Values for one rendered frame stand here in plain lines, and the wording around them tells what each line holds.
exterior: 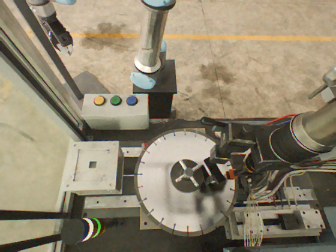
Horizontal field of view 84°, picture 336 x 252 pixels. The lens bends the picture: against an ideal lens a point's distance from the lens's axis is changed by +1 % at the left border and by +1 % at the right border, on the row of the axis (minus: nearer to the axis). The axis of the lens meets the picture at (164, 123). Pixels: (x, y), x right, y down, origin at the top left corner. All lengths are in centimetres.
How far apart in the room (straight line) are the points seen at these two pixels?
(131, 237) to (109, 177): 26
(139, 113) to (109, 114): 13
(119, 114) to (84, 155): 21
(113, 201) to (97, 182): 16
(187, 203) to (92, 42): 225
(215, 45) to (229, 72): 44
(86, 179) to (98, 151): 11
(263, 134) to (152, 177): 38
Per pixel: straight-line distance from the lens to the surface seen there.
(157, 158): 66
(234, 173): 68
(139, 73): 83
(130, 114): 80
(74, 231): 46
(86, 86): 211
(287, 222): 84
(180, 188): 64
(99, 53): 242
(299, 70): 275
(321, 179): 114
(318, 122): 36
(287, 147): 40
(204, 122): 43
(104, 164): 74
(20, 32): 64
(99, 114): 82
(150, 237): 84
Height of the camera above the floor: 159
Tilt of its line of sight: 63 degrees down
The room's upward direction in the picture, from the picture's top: 6 degrees clockwise
